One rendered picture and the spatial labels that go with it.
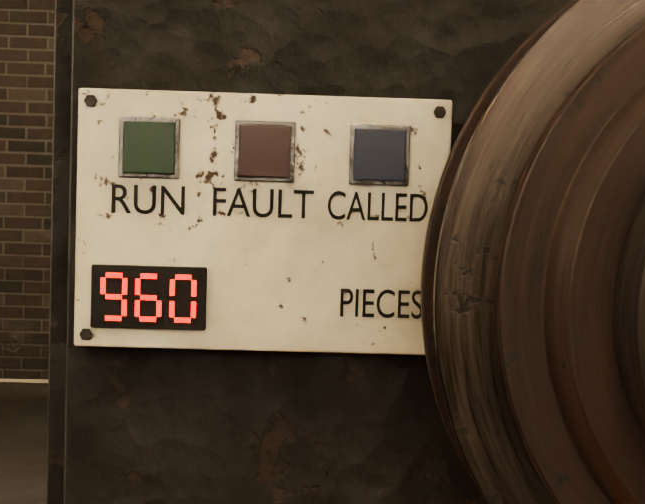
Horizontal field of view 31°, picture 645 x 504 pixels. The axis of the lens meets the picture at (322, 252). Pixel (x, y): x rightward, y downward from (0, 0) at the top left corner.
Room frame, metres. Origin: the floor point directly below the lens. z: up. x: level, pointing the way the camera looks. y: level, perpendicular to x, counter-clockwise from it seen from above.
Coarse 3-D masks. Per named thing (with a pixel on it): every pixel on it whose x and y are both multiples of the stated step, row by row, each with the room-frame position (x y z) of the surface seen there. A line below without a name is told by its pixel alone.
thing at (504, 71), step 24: (504, 72) 0.74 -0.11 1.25; (456, 144) 0.74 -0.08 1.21; (456, 168) 0.74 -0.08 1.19; (432, 216) 0.74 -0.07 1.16; (432, 240) 0.74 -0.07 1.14; (432, 264) 0.74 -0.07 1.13; (432, 288) 0.74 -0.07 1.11; (432, 312) 0.74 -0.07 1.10; (432, 336) 0.74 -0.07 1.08; (432, 360) 0.74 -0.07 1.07; (432, 384) 0.74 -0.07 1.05
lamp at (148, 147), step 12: (132, 132) 0.79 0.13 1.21; (144, 132) 0.79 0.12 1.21; (156, 132) 0.79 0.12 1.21; (168, 132) 0.79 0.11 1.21; (132, 144) 0.79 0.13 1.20; (144, 144) 0.79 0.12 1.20; (156, 144) 0.79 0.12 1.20; (168, 144) 0.79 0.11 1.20; (132, 156) 0.79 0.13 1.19; (144, 156) 0.79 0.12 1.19; (156, 156) 0.79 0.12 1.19; (168, 156) 0.79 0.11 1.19; (132, 168) 0.79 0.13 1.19; (144, 168) 0.79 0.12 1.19; (156, 168) 0.79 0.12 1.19; (168, 168) 0.79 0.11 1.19
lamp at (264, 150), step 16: (240, 128) 0.80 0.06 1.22; (256, 128) 0.80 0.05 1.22; (272, 128) 0.80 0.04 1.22; (288, 128) 0.80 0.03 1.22; (240, 144) 0.79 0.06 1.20; (256, 144) 0.80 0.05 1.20; (272, 144) 0.80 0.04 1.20; (288, 144) 0.80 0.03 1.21; (240, 160) 0.79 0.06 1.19; (256, 160) 0.80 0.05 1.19; (272, 160) 0.80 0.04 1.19; (288, 160) 0.80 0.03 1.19; (240, 176) 0.80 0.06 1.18; (256, 176) 0.80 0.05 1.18; (272, 176) 0.80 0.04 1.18; (288, 176) 0.80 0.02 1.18
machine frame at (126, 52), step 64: (64, 0) 0.90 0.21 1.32; (128, 0) 0.82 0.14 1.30; (192, 0) 0.82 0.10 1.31; (256, 0) 0.82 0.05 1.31; (320, 0) 0.82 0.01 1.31; (384, 0) 0.82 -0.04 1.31; (448, 0) 0.82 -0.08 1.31; (512, 0) 0.83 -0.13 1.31; (64, 64) 0.90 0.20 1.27; (128, 64) 0.82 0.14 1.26; (192, 64) 0.82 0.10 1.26; (256, 64) 0.82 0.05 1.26; (320, 64) 0.82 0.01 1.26; (384, 64) 0.82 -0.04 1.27; (448, 64) 0.82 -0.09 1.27; (64, 128) 0.90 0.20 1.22; (64, 192) 0.90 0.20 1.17; (64, 256) 0.90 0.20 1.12; (64, 320) 0.90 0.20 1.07; (64, 384) 0.90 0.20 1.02; (128, 384) 0.82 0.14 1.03; (192, 384) 0.82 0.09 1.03; (256, 384) 0.82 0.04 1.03; (320, 384) 0.82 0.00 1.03; (384, 384) 0.82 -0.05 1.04; (64, 448) 0.82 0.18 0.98; (128, 448) 0.82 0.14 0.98; (192, 448) 0.82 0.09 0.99; (256, 448) 0.82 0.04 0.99; (320, 448) 0.82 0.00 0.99; (384, 448) 0.82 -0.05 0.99; (448, 448) 0.82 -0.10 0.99
